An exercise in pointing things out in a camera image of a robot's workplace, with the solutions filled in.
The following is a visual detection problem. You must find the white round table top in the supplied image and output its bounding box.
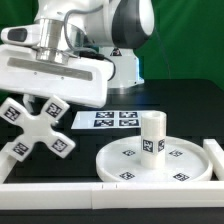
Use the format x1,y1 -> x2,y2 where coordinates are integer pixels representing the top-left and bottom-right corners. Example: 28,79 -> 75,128
96,136 -> 213,183

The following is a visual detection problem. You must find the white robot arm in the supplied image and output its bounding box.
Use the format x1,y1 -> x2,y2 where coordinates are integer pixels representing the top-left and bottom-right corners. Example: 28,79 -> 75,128
0,0 -> 154,108

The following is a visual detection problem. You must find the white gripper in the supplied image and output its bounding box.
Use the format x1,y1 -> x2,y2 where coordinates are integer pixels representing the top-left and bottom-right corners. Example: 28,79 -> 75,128
0,25 -> 114,112

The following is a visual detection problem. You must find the white cable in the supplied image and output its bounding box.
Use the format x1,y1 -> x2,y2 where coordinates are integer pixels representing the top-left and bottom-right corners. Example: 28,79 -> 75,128
153,29 -> 173,80

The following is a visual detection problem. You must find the white left fence bar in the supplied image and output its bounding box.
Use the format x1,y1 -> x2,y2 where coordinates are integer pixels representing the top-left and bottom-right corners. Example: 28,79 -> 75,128
0,142 -> 17,184

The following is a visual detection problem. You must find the white marker sheet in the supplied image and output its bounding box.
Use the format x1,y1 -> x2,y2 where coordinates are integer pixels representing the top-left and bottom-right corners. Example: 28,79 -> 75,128
71,110 -> 147,130

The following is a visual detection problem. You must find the white right fence bar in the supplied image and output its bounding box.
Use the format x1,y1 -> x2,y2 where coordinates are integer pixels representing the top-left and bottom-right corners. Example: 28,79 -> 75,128
203,139 -> 224,181

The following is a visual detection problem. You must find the white cross table base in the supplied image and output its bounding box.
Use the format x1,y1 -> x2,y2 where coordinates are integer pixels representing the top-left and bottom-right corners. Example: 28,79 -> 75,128
0,96 -> 75,162

